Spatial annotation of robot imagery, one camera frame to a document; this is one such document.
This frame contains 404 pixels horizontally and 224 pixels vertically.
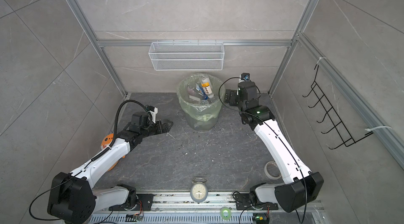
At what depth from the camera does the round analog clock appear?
737 mm

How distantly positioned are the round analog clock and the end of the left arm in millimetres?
305

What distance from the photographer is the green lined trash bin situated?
78cm

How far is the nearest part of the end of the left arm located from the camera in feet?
1.97
